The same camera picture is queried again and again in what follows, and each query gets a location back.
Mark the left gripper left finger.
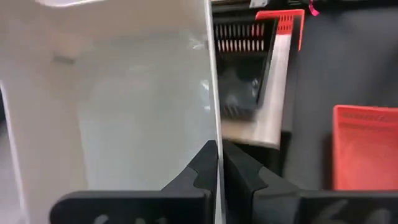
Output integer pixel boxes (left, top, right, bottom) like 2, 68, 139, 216
49, 140, 218, 224

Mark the black aluminium rig frame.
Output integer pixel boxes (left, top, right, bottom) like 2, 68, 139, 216
211, 0, 398, 13

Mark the pink tag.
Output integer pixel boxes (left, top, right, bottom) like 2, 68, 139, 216
307, 0, 320, 17

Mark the white plastic storage bin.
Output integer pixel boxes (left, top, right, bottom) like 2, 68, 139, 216
0, 0, 225, 224

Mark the black slotted plastic basket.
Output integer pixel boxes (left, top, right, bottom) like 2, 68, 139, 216
213, 17, 279, 121

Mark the silver aluminium rail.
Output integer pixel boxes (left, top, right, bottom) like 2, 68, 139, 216
248, 0, 270, 9

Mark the orange slotted plastic basket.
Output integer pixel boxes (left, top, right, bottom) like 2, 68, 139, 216
254, 9, 305, 52
331, 105, 398, 191

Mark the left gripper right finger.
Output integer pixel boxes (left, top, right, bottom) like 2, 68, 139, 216
223, 141, 398, 224

